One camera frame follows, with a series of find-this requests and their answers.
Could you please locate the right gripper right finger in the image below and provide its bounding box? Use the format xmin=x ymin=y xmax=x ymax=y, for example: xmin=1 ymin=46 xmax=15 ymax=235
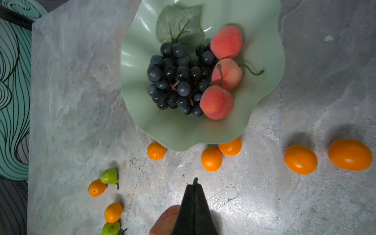
xmin=193 ymin=183 xmax=218 ymax=235

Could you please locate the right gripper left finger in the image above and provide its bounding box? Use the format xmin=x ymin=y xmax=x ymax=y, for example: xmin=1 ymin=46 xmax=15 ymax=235
xmin=171 ymin=185 xmax=194 ymax=235

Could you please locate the pink fake peach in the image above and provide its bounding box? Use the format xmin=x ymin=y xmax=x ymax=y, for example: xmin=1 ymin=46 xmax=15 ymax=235
xmin=210 ymin=25 xmax=243 ymax=60
xmin=199 ymin=64 xmax=235 ymax=120
xmin=211 ymin=58 xmax=264 ymax=92
xmin=149 ymin=205 xmax=181 ymax=235

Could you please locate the orange fake kumquat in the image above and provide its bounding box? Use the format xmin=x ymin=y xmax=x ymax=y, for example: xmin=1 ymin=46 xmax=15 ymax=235
xmin=104 ymin=202 xmax=123 ymax=223
xmin=284 ymin=145 xmax=318 ymax=175
xmin=218 ymin=137 xmax=242 ymax=157
xmin=147 ymin=142 xmax=166 ymax=160
xmin=328 ymin=139 xmax=373 ymax=171
xmin=201 ymin=147 xmax=223 ymax=172
xmin=88 ymin=179 xmax=107 ymax=197

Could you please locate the dark fake grape bunch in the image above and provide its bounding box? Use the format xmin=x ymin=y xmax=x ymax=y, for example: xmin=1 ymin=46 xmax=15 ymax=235
xmin=147 ymin=5 xmax=218 ymax=117

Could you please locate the light green wavy fruit bowl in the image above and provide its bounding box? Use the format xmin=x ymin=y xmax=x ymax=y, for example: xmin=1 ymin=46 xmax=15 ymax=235
xmin=120 ymin=1 xmax=285 ymax=151

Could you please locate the green fake pear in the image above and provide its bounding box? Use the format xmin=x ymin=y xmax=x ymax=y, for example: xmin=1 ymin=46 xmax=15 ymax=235
xmin=102 ymin=221 xmax=120 ymax=235
xmin=100 ymin=168 xmax=119 ymax=189

